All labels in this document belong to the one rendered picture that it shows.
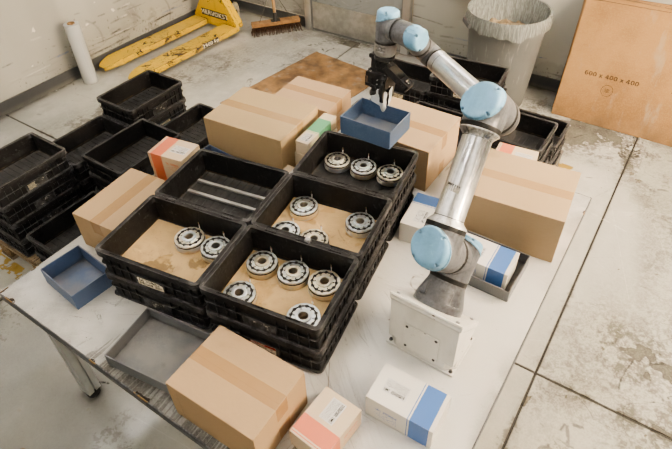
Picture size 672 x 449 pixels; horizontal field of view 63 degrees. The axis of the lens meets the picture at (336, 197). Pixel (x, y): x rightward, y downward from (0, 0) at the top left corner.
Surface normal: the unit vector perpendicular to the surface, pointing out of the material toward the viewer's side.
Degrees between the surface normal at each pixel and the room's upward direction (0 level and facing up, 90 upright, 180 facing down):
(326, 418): 0
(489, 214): 90
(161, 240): 0
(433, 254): 54
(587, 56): 77
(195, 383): 0
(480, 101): 39
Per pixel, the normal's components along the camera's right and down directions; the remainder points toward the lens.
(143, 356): -0.02, -0.76
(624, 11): -0.56, 0.43
